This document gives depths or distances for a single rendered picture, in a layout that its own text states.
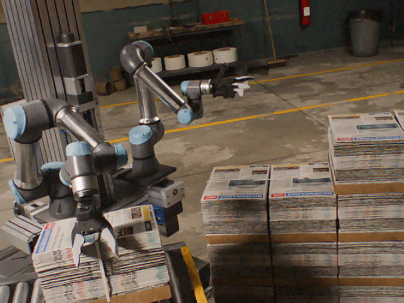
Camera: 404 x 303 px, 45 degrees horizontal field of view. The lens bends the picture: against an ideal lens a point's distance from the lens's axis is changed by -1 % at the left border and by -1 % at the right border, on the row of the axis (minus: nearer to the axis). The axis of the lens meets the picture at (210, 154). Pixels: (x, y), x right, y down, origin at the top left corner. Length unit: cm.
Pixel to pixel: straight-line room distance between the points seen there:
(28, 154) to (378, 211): 143
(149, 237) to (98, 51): 718
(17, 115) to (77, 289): 67
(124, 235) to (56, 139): 104
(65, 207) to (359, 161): 127
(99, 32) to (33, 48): 616
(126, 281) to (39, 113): 70
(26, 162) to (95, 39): 657
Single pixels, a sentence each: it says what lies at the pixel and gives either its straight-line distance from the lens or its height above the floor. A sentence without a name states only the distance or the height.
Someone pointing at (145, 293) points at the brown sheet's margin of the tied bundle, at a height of 88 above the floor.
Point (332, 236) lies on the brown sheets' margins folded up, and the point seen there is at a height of 63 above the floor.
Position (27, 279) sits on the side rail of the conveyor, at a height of 80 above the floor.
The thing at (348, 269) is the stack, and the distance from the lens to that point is 233.
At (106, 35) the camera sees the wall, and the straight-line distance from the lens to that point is 852.
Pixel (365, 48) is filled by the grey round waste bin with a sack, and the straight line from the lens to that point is 908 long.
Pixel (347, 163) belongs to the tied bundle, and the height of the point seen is 97.
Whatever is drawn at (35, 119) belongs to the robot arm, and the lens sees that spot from 188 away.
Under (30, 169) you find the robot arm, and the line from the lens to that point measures 209.
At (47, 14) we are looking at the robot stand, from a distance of 236.
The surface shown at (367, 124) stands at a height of 107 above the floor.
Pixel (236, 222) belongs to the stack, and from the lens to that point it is 221.
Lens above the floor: 178
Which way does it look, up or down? 21 degrees down
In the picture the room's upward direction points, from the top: 7 degrees counter-clockwise
